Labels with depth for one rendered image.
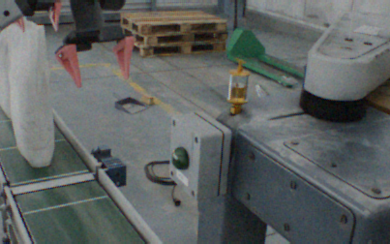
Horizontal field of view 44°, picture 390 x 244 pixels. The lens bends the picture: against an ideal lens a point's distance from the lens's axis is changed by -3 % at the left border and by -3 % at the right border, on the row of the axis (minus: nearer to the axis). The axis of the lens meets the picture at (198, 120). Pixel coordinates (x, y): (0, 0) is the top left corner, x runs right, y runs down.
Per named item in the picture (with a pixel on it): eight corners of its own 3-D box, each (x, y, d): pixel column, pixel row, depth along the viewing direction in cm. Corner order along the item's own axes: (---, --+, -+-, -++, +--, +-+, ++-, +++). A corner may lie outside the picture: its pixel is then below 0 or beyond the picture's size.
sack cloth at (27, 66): (8, 137, 282) (-2, 13, 256) (45, 132, 292) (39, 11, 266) (21, 171, 244) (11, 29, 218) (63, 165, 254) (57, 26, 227)
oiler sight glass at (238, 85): (224, 97, 66) (225, 72, 65) (239, 95, 67) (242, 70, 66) (234, 103, 64) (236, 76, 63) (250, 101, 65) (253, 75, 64)
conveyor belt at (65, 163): (-35, 78, 407) (-36, 69, 404) (11, 74, 426) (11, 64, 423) (14, 204, 232) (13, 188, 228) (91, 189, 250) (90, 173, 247)
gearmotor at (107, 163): (82, 167, 276) (81, 142, 271) (107, 162, 283) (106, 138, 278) (101, 191, 252) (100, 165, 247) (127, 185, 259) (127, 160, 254)
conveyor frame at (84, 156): (-40, 80, 406) (-42, 65, 401) (16, 75, 429) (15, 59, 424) (7, 213, 226) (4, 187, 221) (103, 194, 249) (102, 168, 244)
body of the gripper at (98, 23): (124, 33, 93) (115, -4, 93) (74, 40, 88) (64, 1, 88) (111, 44, 99) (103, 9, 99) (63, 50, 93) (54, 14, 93)
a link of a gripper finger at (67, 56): (110, 78, 90) (99, 29, 90) (74, 85, 86) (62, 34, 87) (98, 87, 96) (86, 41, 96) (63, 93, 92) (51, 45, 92)
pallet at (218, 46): (120, 43, 683) (120, 33, 677) (196, 39, 737) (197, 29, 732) (142, 57, 616) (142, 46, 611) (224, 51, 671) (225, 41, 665)
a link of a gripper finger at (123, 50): (144, 73, 94) (132, 25, 94) (109, 78, 90) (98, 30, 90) (130, 81, 100) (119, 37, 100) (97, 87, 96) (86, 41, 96)
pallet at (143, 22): (120, 23, 672) (120, 13, 667) (199, 20, 723) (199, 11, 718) (140, 35, 604) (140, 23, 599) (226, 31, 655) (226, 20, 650)
